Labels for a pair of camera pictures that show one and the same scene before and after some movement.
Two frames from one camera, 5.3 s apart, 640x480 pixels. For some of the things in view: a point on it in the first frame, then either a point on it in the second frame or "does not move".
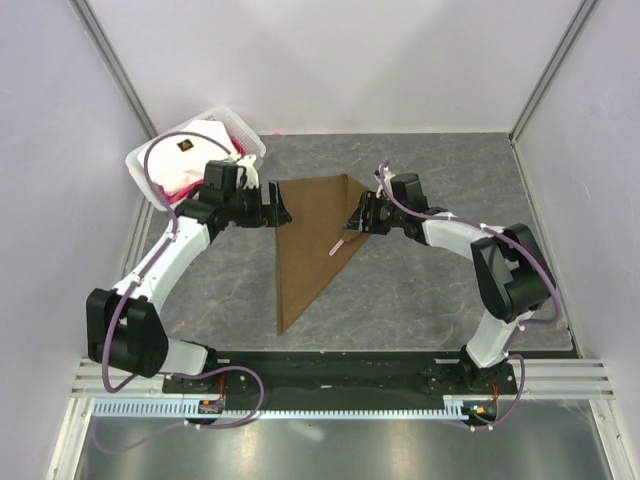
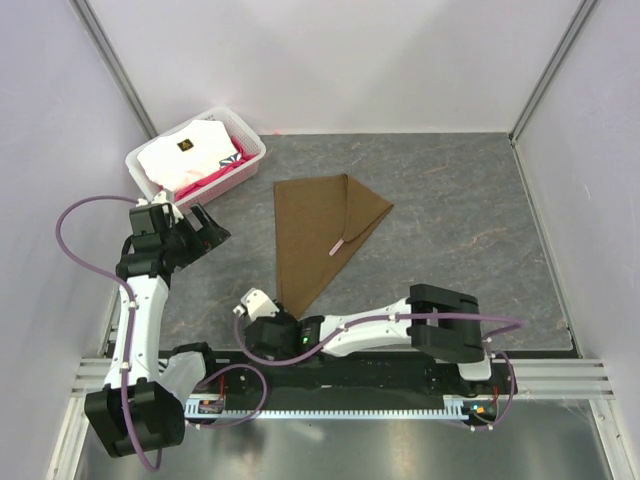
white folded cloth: [181, 157] does not move
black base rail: [343, 374] does not move
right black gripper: [368, 202] -> [282, 315]
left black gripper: [279, 214] -> [204, 240]
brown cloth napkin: [317, 245] does not move
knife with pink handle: [338, 245] does not move
